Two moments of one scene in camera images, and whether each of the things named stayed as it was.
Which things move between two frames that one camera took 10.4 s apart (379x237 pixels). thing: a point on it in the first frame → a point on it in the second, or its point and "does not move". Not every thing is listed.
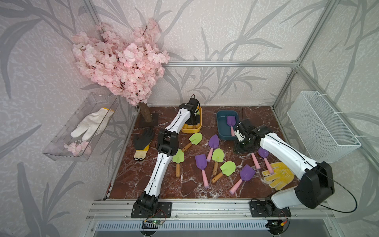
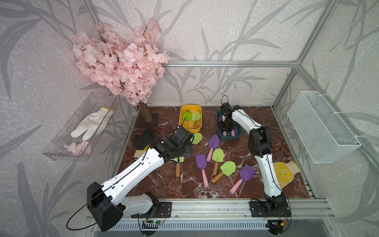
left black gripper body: [194, 120] → [185, 151]
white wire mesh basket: [324, 137] does not move
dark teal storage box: [224, 130] does not move
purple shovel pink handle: [246, 174] does not move
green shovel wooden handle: [218, 156] does not move
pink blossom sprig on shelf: [83, 147] does not move
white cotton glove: [94, 124] does not move
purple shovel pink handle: [257, 165] → [220, 119]
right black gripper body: [243, 146] → [226, 125]
